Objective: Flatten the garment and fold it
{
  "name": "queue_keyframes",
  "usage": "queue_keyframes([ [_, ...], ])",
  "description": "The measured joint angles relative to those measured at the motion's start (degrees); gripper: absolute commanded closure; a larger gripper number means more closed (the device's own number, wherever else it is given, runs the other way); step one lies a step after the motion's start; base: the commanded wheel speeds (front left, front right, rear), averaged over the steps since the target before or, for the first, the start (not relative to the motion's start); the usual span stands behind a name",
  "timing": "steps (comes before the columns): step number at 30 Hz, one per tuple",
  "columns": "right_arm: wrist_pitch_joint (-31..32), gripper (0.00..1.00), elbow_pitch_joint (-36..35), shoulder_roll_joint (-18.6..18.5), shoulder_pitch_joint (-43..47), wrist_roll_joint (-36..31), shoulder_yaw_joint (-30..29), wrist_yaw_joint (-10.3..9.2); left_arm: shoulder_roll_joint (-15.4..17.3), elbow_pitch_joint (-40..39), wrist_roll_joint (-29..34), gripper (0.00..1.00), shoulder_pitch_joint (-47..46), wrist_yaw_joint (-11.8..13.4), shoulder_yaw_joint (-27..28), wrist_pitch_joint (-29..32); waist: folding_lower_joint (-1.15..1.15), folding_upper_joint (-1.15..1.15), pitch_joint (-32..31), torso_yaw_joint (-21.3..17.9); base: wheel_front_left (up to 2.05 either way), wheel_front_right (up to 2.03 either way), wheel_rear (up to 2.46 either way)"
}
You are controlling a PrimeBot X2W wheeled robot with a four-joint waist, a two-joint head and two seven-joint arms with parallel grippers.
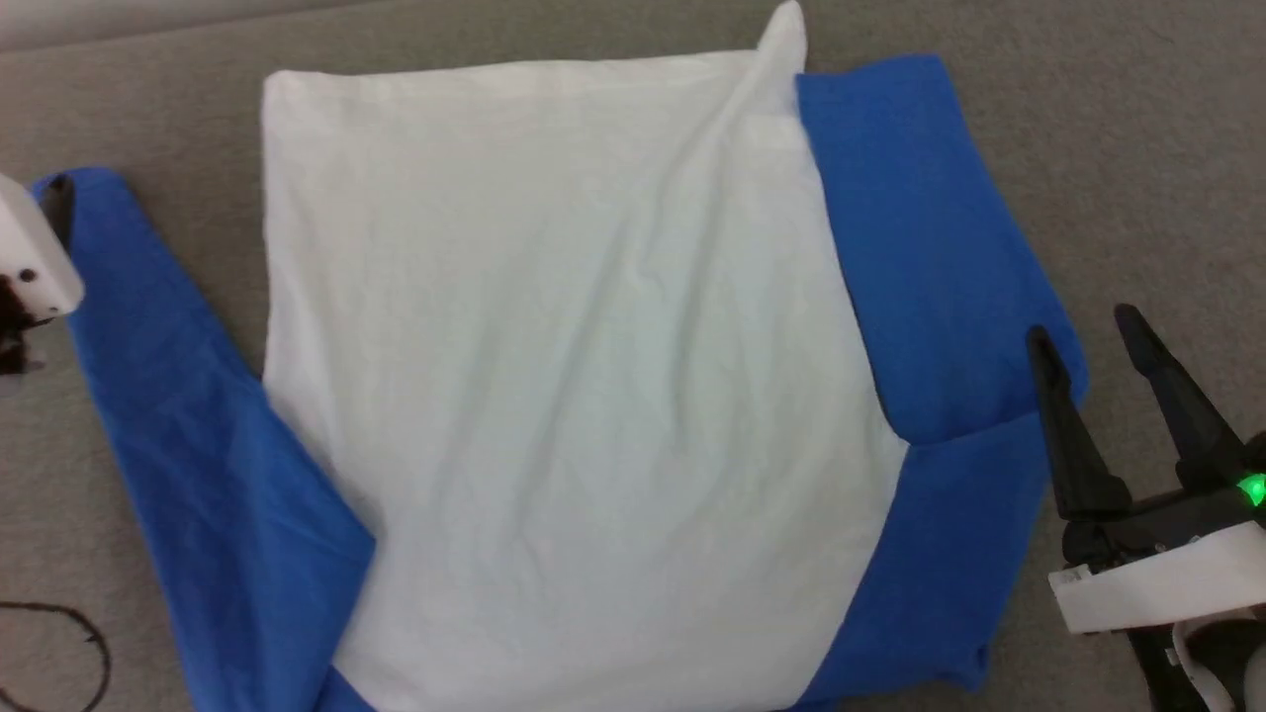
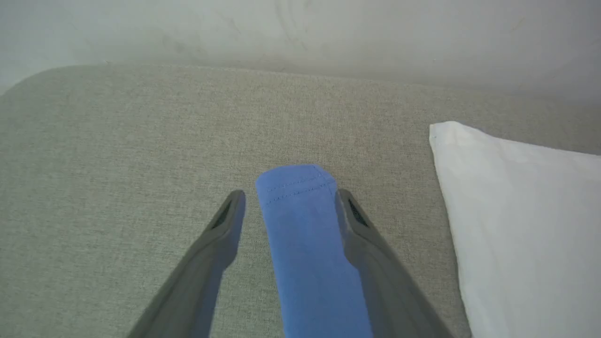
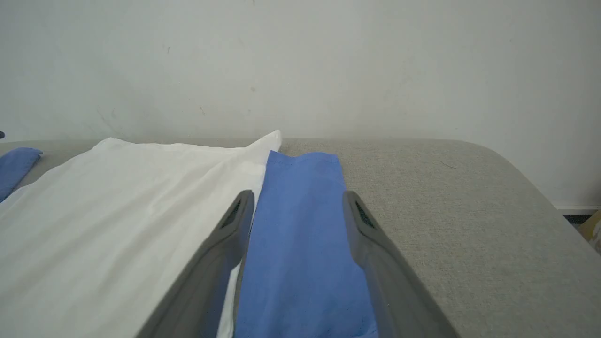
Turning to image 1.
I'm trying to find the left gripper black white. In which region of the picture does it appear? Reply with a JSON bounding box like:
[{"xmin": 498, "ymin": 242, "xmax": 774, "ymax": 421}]
[{"xmin": 0, "ymin": 173, "xmax": 86, "ymax": 377}]

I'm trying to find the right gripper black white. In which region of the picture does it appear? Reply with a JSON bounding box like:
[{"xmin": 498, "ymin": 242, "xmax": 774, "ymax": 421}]
[{"xmin": 1026, "ymin": 303, "xmax": 1266, "ymax": 635}]

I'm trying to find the blue and white shirt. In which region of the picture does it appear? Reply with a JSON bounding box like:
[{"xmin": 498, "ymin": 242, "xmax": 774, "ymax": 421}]
[{"xmin": 30, "ymin": 0, "xmax": 1091, "ymax": 712}]

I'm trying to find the grey fabric sofa seat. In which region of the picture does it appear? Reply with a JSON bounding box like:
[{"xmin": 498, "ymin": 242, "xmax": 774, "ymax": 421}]
[{"xmin": 0, "ymin": 0, "xmax": 1266, "ymax": 712}]

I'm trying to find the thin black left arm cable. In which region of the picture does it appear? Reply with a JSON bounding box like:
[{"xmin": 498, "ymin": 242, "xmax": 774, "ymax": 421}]
[{"xmin": 0, "ymin": 600, "xmax": 112, "ymax": 712}]

